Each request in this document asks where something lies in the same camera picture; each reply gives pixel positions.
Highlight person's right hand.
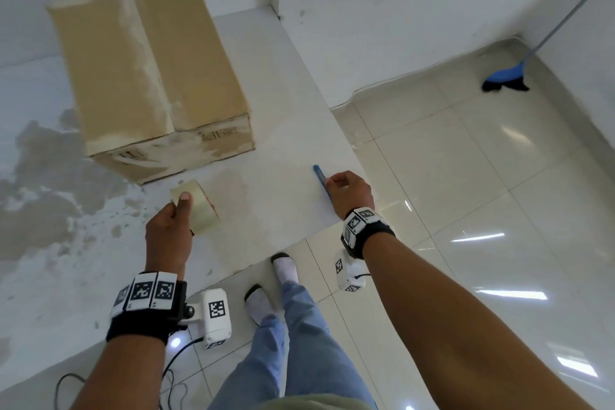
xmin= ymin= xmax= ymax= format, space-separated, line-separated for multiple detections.
xmin=325 ymin=171 xmax=376 ymax=221

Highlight person's left hand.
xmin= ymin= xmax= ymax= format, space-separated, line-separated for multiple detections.
xmin=145 ymin=193 xmax=194 ymax=279

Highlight blue utility knife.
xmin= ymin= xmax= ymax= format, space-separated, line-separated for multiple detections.
xmin=313 ymin=164 xmax=337 ymax=207

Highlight clear packing tape roll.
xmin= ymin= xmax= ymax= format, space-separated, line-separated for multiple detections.
xmin=170 ymin=179 xmax=222 ymax=236

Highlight person's left forearm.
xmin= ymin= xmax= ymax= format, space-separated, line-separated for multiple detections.
xmin=71 ymin=328 xmax=170 ymax=410

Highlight person's right forearm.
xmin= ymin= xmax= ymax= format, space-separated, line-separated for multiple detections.
xmin=361 ymin=233 xmax=597 ymax=410

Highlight black marker wristband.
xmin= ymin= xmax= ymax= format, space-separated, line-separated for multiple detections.
xmin=105 ymin=271 xmax=188 ymax=346
xmin=340 ymin=206 xmax=396 ymax=261

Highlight white sock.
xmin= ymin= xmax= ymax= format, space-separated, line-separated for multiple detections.
xmin=243 ymin=284 xmax=284 ymax=327
xmin=270 ymin=252 xmax=301 ymax=286

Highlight large brown cardboard box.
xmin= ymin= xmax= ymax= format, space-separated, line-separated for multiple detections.
xmin=46 ymin=0 xmax=256 ymax=185

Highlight blue jeans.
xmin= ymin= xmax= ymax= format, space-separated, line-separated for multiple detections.
xmin=207 ymin=278 xmax=378 ymax=410

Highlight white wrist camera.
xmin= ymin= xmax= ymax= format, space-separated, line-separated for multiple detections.
xmin=180 ymin=288 xmax=233 ymax=351
xmin=334 ymin=248 xmax=372 ymax=294

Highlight black cable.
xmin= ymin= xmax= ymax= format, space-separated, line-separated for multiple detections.
xmin=53 ymin=337 xmax=205 ymax=410

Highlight blue broom with grey handle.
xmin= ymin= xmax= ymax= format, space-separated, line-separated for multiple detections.
xmin=481 ymin=0 xmax=615 ymax=93

